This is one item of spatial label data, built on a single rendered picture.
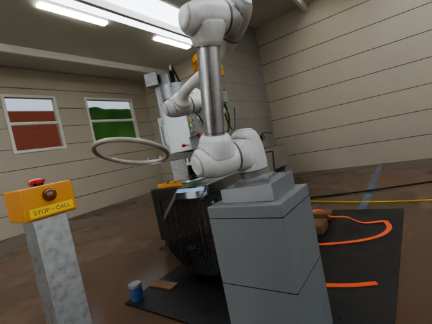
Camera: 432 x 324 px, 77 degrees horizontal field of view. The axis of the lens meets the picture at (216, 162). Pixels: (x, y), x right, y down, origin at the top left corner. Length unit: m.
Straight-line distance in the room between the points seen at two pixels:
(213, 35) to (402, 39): 6.17
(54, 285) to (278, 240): 0.83
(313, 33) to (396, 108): 2.56
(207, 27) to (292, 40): 6.49
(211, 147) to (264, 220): 0.40
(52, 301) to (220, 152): 0.79
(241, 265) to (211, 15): 1.11
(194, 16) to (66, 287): 0.98
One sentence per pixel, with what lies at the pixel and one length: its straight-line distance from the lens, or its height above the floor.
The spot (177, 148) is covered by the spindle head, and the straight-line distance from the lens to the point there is 2.30.
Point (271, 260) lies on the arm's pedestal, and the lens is 1.30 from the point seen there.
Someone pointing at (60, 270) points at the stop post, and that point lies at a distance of 0.84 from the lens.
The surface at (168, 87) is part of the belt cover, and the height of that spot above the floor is 1.64.
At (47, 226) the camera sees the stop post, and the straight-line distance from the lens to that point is 0.81.
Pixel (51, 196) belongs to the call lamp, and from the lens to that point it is 0.78.
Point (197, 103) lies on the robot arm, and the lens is 1.60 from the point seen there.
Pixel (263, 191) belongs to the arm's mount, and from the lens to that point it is 1.26.
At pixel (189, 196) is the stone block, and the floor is 0.74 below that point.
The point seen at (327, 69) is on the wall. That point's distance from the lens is 7.23.
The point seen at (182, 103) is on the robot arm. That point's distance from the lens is 1.52.
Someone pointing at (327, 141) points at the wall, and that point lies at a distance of 7.19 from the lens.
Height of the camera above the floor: 1.09
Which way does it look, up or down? 3 degrees down
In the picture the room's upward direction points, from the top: 11 degrees counter-clockwise
